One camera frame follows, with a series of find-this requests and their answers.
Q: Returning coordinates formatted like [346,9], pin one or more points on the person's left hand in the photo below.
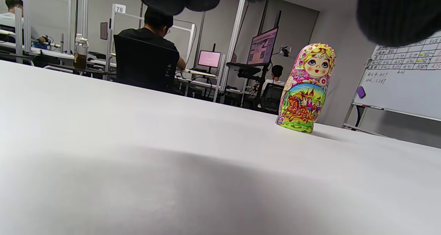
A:
[399,14]

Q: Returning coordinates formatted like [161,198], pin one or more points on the large pink Russian doll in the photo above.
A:
[306,90]

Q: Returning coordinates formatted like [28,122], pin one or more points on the whiteboard on white stand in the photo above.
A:
[403,83]

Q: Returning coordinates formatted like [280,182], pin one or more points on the purple whiteboard eraser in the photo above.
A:
[360,92]

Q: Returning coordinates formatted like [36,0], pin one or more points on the large tilted monitor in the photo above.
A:
[262,46]

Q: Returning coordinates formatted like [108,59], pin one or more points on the pink lit monitor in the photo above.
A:
[209,58]

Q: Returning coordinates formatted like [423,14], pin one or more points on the black office chair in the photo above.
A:
[144,64]

